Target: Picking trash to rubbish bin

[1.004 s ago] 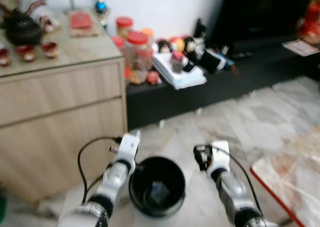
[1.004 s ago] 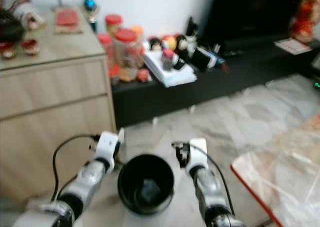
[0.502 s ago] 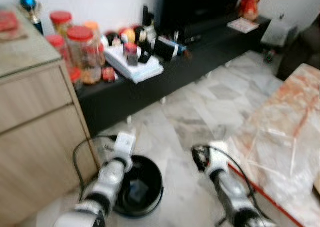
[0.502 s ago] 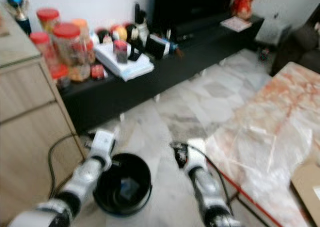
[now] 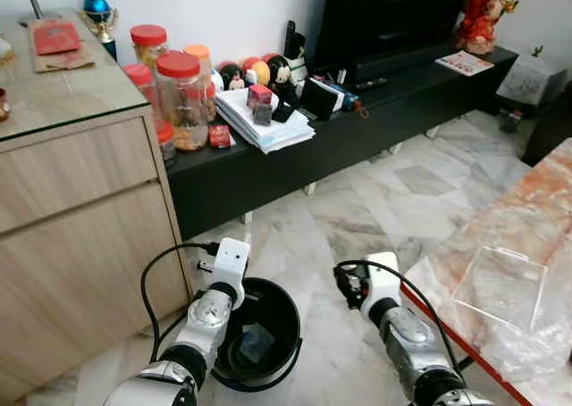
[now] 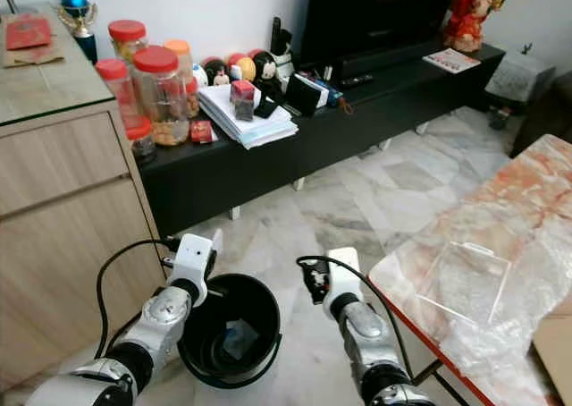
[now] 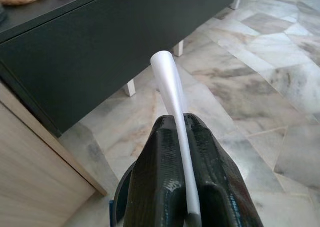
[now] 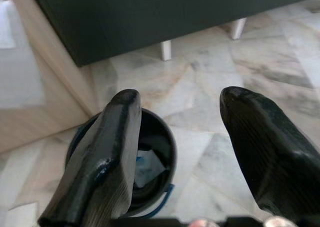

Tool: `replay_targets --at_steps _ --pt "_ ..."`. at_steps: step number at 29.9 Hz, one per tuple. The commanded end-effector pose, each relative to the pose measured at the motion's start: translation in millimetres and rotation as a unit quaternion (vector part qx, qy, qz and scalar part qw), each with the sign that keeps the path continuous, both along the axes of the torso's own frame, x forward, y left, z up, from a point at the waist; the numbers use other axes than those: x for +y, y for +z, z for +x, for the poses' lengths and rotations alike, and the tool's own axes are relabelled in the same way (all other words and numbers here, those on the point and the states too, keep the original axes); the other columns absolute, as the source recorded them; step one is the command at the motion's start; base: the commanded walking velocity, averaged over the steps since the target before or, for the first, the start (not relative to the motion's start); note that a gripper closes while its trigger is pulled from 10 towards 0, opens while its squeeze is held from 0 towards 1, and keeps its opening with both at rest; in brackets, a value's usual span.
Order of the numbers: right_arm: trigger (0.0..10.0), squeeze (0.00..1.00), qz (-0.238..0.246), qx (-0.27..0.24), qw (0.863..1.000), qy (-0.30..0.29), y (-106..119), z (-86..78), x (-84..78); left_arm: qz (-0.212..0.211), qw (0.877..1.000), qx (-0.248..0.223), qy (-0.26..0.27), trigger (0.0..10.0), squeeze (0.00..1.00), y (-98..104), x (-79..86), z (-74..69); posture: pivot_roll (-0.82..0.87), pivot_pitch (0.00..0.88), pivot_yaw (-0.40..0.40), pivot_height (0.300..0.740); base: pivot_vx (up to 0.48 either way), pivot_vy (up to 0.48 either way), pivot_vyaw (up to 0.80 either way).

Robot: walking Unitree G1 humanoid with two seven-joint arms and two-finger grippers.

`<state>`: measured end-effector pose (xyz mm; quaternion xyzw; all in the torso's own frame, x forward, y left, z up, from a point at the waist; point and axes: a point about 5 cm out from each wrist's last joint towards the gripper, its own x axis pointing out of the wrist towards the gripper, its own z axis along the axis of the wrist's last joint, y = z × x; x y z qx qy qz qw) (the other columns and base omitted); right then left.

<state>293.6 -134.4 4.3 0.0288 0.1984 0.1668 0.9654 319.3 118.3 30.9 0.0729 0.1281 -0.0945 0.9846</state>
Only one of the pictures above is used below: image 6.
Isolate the black plastic bucket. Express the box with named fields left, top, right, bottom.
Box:
left=177, top=273, right=282, bottom=389

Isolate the black low tv console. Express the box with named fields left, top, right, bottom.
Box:
left=139, top=41, right=506, bottom=237

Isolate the clear square plastic container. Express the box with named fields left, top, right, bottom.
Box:
left=417, top=241, right=512, bottom=326

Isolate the stack of white papers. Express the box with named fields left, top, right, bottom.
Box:
left=197, top=82, right=299, bottom=149

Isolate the black wallet case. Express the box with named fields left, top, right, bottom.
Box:
left=286, top=73, right=327, bottom=116

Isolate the small red snack packet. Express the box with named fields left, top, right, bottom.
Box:
left=189, top=120, right=215, bottom=145

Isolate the blue card pack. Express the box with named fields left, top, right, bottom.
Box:
left=317, top=75, right=347, bottom=107

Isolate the small red and black box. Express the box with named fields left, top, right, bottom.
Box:
left=230, top=80, right=257, bottom=121

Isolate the black remote control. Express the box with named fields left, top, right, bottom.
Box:
left=340, top=73, right=374, bottom=87

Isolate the clear plastic bag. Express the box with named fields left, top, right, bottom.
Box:
left=371, top=200, right=572, bottom=377

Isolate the black and white round doll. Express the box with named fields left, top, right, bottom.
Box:
left=252, top=50, right=280, bottom=87

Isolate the small red lid jar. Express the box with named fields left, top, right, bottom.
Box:
left=125, top=117, right=157, bottom=164

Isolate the orange round doll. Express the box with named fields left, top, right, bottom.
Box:
left=230, top=54, right=257, bottom=81

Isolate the black haired round doll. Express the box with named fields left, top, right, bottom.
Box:
left=201, top=57, right=229, bottom=87

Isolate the large red lid snack jar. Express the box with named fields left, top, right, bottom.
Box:
left=132, top=46, right=190, bottom=148

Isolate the light wooden sideboard cabinet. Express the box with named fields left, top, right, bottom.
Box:
left=0, top=13, right=171, bottom=393

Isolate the brown cardboard with white label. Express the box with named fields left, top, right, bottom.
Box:
left=534, top=312, right=572, bottom=400

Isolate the pink printed card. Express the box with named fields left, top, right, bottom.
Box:
left=422, top=48, right=482, bottom=73

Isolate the orange lid plastic jar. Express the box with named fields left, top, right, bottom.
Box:
left=164, top=39, right=199, bottom=116

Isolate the black television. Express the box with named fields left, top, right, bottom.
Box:
left=299, top=0, right=464, bottom=73

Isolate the red lid plastic jar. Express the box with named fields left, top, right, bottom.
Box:
left=95, top=58, right=135, bottom=121
left=107, top=20, right=148, bottom=64

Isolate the grey speckled stone box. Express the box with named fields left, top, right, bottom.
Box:
left=485, top=42, right=557, bottom=107

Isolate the red and gold figurine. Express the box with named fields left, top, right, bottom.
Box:
left=442, top=0, right=506, bottom=54

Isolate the trophy with blue ball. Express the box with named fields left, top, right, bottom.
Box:
left=56, top=0, right=99, bottom=63

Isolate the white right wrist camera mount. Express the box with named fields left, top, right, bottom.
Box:
left=324, top=247, right=363, bottom=297

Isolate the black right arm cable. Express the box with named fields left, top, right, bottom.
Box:
left=297, top=255, right=416, bottom=376

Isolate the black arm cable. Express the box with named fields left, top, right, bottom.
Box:
left=297, top=255, right=416, bottom=376
left=94, top=238, right=180, bottom=358

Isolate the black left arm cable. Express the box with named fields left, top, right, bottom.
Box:
left=94, top=238, right=180, bottom=358

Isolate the black cordless phone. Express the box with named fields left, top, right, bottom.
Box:
left=268, top=16, right=293, bottom=60

